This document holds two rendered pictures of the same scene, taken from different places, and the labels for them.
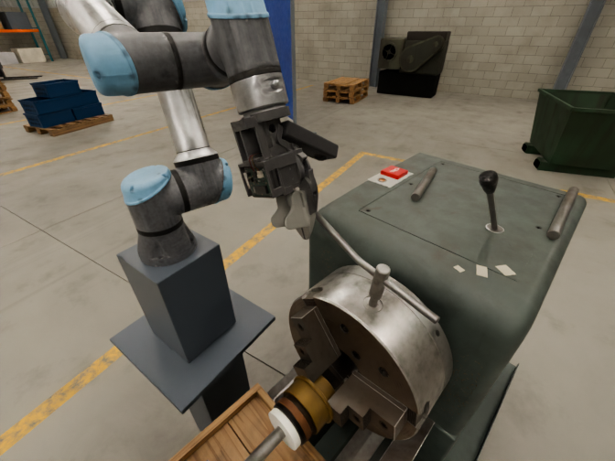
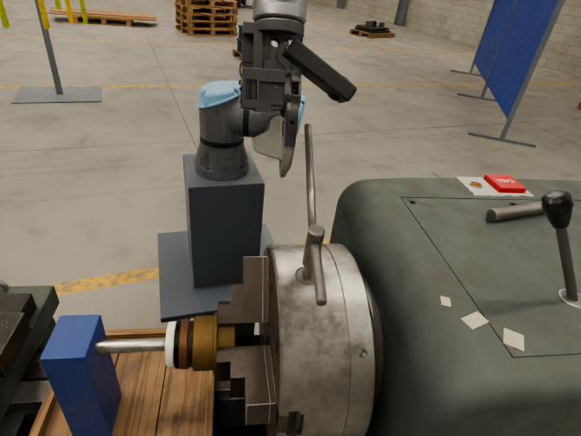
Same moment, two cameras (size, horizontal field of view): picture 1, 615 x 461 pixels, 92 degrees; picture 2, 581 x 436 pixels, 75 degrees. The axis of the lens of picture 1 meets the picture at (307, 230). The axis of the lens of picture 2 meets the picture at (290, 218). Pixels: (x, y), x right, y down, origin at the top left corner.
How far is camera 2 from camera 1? 0.31 m
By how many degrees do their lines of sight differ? 28
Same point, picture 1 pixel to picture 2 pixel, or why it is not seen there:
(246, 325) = not seen: hidden behind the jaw
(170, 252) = (214, 168)
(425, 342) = (335, 348)
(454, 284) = (421, 313)
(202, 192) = (264, 120)
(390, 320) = (309, 298)
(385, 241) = (392, 236)
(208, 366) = (206, 299)
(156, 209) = (216, 119)
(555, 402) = not seen: outside the picture
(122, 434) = not seen: hidden behind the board
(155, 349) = (180, 260)
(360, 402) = (241, 368)
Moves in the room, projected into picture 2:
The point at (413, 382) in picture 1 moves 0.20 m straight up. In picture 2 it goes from (285, 371) to (305, 245)
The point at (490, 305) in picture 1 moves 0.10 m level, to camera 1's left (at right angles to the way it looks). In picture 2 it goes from (442, 356) to (365, 310)
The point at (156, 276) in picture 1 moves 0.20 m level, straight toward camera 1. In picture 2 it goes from (193, 182) to (168, 227)
